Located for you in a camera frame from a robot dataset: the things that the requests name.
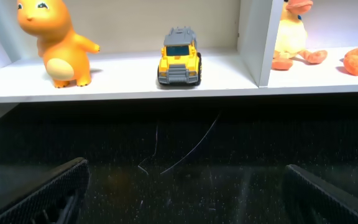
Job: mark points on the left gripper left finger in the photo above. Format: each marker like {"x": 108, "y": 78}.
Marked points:
{"x": 42, "y": 199}

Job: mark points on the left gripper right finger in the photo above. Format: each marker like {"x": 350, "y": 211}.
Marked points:
{"x": 315, "y": 199}

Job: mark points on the orange dinosaur toy figure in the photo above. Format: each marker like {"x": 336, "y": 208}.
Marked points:
{"x": 61, "y": 49}

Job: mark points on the grey and yellow toy truck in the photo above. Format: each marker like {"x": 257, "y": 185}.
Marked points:
{"x": 179, "y": 59}

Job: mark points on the white shelf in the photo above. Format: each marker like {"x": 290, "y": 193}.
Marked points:
{"x": 120, "y": 74}

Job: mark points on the yellow plush duck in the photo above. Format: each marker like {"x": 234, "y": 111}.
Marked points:
{"x": 291, "y": 37}

